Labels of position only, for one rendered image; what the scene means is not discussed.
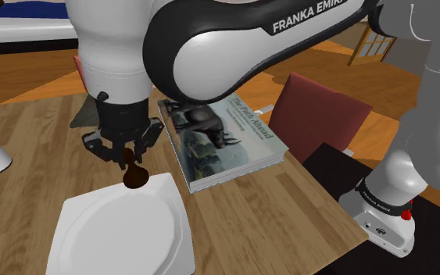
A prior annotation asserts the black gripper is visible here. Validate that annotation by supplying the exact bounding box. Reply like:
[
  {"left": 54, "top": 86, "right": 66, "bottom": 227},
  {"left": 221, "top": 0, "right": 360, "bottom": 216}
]
[{"left": 81, "top": 97, "right": 166, "bottom": 170}]

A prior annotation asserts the dark brown small vase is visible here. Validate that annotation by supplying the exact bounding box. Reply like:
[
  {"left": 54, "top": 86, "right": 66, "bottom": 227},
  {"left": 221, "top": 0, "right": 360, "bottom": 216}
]
[{"left": 121, "top": 148, "right": 150, "bottom": 190}]

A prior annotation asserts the white square plate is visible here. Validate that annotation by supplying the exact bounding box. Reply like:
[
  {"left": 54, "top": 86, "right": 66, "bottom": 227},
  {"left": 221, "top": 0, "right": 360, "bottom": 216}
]
[{"left": 45, "top": 173, "right": 197, "bottom": 275}]

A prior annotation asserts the book with animal cover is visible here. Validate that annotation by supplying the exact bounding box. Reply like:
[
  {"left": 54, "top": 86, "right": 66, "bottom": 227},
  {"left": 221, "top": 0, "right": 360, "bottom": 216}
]
[{"left": 157, "top": 92, "right": 290, "bottom": 195}]

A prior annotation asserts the white and blue bed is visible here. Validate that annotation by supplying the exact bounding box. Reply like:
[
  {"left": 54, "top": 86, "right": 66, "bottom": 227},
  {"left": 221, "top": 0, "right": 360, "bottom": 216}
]
[{"left": 0, "top": 0, "right": 80, "bottom": 57}]

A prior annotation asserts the dark red chair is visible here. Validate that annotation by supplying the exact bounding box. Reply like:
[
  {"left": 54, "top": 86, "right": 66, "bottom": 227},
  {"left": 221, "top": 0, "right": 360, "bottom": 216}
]
[{"left": 253, "top": 71, "right": 374, "bottom": 165}]

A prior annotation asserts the dark robot stand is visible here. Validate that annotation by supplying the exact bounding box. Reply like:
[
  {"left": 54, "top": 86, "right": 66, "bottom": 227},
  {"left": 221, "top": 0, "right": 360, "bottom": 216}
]
[{"left": 302, "top": 142, "right": 440, "bottom": 275}]

